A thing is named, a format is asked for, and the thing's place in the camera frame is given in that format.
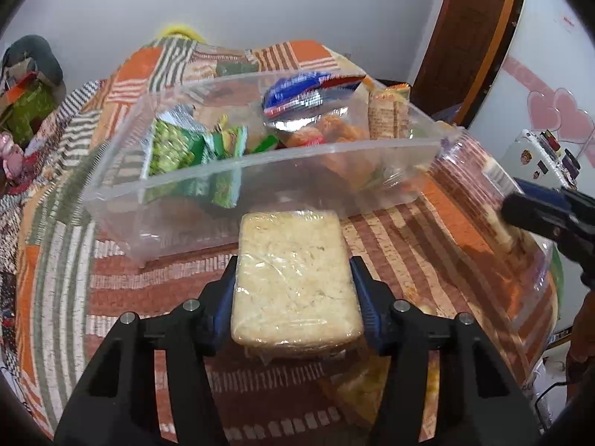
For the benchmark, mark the white appliance with stickers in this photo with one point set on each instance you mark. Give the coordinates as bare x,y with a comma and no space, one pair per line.
530,158

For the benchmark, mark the beige long snack packet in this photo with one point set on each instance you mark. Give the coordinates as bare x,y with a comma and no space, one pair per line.
388,111

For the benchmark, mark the blue snack packet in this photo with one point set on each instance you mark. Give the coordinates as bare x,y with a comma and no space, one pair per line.
302,90

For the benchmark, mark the clear bag yellow snacks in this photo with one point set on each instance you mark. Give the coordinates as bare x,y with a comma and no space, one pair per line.
358,385

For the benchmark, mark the green brown snack packet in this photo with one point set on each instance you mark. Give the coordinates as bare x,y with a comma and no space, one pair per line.
234,67

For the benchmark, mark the white pink sliding door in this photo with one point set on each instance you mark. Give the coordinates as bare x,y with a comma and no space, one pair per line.
548,55

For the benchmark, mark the green yellow snack packet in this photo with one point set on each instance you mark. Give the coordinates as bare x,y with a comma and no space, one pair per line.
227,158

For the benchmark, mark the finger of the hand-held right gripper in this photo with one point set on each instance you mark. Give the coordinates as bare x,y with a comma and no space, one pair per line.
525,213
541,190

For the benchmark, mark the orange snack bag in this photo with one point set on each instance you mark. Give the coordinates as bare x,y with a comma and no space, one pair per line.
330,137

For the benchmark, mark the orange flat box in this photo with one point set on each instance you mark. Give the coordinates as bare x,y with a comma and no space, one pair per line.
16,90

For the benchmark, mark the person's right forearm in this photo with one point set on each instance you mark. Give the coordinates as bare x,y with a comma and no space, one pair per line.
583,339

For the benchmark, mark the wooden door frame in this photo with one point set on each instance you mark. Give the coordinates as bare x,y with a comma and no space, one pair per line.
465,32

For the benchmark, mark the green pea snack packet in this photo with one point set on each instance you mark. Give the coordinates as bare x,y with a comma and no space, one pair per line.
169,146

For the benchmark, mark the clear plastic container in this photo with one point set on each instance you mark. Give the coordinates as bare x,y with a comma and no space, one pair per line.
260,186

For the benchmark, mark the clear plastic box lid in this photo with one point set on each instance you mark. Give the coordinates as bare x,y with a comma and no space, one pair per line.
483,260

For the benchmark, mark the pale rice cracker block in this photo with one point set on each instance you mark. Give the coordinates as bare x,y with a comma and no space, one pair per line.
293,274

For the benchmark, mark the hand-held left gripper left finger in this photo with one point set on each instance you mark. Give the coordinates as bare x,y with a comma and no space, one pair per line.
221,306

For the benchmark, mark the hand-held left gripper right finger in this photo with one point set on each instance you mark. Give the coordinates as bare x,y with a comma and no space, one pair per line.
367,306

